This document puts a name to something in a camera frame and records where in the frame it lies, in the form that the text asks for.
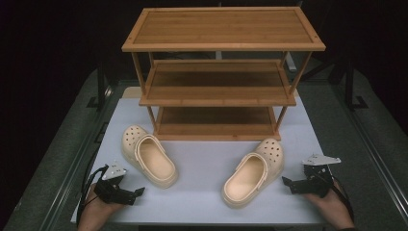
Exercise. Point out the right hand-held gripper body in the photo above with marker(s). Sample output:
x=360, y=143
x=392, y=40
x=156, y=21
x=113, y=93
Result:
x=317, y=179

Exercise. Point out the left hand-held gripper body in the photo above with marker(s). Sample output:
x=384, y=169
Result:
x=110, y=191

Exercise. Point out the beige clog shoe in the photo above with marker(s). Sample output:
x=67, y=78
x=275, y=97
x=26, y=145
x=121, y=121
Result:
x=247, y=179
x=154, y=160

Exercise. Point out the wooden three-tier shoe rack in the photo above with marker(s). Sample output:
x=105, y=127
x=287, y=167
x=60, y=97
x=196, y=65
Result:
x=221, y=30

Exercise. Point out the person's left hand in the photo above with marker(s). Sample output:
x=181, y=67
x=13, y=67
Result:
x=94, y=213

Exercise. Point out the person's right hand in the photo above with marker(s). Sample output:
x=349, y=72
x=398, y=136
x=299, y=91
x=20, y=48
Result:
x=335, y=208

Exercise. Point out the black metal stand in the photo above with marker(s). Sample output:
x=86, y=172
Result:
x=350, y=86
x=101, y=86

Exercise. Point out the dark tripod legs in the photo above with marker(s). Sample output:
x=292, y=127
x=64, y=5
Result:
x=320, y=69

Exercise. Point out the white object behind rack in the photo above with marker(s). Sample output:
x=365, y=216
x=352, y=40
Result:
x=291, y=62

